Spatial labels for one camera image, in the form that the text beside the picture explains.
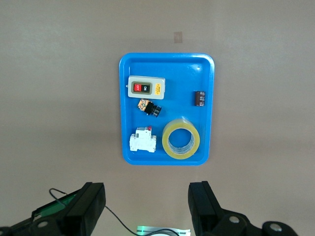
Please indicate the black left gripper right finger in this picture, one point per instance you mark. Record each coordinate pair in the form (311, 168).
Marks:
(204, 209)

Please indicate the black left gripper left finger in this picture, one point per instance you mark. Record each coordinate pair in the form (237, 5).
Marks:
(83, 211)

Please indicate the yellow tape roll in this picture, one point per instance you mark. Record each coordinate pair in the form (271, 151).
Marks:
(167, 142)

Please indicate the brown tape patch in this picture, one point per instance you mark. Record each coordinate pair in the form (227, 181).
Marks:
(178, 37)

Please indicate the black green circuit board module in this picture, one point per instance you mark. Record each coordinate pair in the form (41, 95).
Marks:
(55, 206)

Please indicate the white circuit breaker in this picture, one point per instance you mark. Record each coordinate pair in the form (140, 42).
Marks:
(142, 142)

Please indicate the orange black push button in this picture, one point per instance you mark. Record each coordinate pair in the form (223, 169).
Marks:
(151, 108)

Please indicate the blue plastic tray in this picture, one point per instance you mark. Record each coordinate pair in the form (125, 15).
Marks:
(182, 78)

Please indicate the white grey robot mount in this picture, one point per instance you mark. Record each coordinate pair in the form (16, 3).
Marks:
(169, 230)

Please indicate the beige on-off switch box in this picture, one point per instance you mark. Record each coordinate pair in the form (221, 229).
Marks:
(147, 94)

